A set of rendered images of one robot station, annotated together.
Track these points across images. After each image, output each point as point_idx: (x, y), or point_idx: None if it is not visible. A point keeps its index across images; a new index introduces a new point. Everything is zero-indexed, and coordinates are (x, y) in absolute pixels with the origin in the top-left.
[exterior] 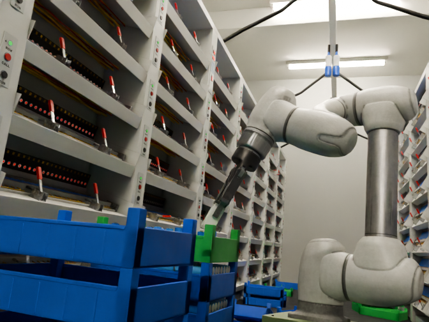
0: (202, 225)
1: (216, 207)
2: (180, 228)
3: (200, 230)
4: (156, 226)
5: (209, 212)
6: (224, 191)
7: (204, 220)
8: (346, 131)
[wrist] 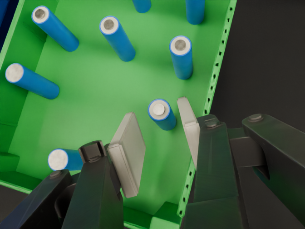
0: (126, 113)
1: (107, 155)
2: (7, 78)
3: (153, 108)
4: (37, 10)
5: (180, 115)
6: (46, 196)
7: (178, 106)
8: None
